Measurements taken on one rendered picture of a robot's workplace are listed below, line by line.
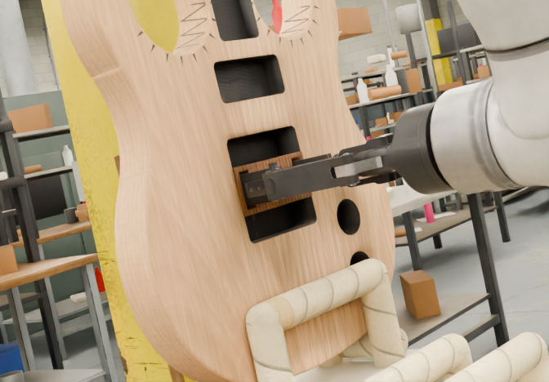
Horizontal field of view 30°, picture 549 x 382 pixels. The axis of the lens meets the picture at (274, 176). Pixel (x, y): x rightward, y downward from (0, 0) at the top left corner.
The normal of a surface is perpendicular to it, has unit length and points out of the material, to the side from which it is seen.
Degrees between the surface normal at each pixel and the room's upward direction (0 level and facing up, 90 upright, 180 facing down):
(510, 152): 106
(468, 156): 100
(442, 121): 63
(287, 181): 89
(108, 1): 88
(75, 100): 90
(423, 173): 114
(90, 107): 90
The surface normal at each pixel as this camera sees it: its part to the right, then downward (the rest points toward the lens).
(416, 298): 0.04, 0.04
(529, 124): -0.69, 0.37
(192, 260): 0.72, -0.16
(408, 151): -0.66, 0.11
